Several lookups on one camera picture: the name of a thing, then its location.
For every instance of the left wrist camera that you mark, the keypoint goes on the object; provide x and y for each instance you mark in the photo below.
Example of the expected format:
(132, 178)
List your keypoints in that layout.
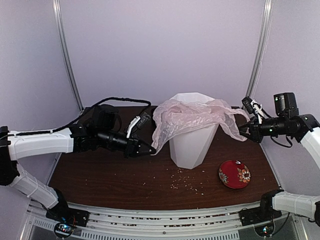
(137, 123)

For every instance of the aluminium front rail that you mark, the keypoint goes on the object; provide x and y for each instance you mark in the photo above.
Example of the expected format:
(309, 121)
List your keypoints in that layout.
(219, 223)

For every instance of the white faceted trash bin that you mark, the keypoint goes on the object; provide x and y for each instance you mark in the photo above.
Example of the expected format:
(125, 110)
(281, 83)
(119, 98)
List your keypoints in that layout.
(192, 137)

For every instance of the right base circuit board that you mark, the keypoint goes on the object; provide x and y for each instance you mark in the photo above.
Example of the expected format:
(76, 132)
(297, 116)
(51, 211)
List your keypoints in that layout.
(265, 230)

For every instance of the left base circuit board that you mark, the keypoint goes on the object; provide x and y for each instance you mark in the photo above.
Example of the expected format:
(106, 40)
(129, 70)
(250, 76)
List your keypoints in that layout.
(63, 230)

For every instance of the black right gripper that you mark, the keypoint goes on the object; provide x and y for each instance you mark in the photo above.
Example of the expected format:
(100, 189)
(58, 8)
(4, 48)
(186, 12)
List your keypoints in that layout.
(256, 134)

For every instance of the base circuit board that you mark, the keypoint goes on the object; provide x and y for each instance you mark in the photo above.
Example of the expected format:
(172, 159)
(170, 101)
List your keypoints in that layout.
(265, 230)
(63, 230)

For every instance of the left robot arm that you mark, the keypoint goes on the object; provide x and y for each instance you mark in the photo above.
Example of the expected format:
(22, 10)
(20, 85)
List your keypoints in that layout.
(15, 145)

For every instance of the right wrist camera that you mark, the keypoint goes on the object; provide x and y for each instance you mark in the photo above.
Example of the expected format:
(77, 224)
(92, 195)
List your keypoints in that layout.
(254, 108)

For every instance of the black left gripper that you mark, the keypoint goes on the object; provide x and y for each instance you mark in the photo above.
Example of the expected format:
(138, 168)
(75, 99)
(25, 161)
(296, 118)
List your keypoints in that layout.
(131, 148)

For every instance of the aluminium corner post right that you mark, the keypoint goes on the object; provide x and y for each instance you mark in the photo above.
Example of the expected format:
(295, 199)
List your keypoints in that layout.
(261, 47)

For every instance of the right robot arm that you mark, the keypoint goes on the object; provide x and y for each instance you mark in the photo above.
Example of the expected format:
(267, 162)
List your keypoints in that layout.
(302, 132)

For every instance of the translucent pink plastic bag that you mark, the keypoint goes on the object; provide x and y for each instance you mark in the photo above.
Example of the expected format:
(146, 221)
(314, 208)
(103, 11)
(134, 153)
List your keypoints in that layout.
(220, 113)

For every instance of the aluminium corner post left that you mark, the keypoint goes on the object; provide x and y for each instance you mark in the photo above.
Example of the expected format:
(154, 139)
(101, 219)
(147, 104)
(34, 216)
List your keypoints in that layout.
(56, 4)

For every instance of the red floral plate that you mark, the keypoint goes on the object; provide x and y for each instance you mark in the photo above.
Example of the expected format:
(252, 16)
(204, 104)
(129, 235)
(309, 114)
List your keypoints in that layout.
(234, 174)

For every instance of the aluminium corner post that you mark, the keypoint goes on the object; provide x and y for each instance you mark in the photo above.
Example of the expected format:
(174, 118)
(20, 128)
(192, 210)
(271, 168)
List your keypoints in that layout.
(261, 47)
(56, 4)

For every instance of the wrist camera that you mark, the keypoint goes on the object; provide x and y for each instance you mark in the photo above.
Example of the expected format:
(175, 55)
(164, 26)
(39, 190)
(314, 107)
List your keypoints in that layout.
(254, 108)
(137, 123)

